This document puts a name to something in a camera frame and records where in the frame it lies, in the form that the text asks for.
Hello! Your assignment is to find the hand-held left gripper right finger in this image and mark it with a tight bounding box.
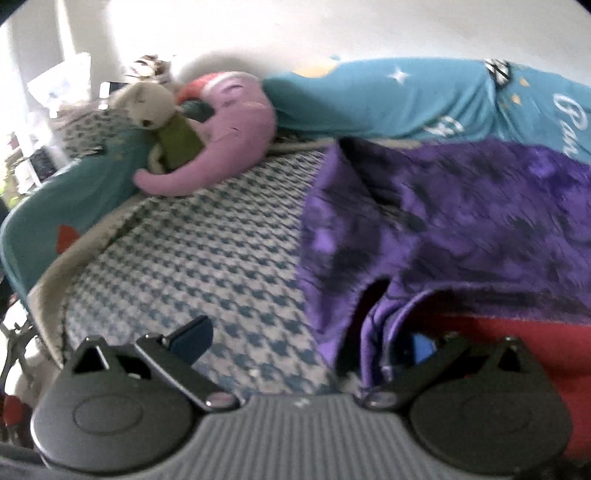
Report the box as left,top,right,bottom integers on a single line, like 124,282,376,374
362,333,539,411

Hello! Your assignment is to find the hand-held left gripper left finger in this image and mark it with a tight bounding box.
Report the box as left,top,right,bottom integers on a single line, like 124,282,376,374
67,315,241,413

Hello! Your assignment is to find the purple floral shirt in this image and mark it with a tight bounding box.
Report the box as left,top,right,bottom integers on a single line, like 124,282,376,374
295,136,591,388

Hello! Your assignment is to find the houndstooth bed mat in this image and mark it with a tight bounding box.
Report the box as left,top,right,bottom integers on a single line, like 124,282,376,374
28,138,370,398

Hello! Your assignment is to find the red cloth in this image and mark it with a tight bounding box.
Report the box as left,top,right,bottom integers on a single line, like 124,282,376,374
416,314,591,462

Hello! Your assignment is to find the purple moon plush pillow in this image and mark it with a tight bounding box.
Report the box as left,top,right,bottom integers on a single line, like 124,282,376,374
134,71,278,197

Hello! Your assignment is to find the white rabbit plush toy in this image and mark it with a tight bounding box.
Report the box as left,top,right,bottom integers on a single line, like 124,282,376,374
111,83,206,174

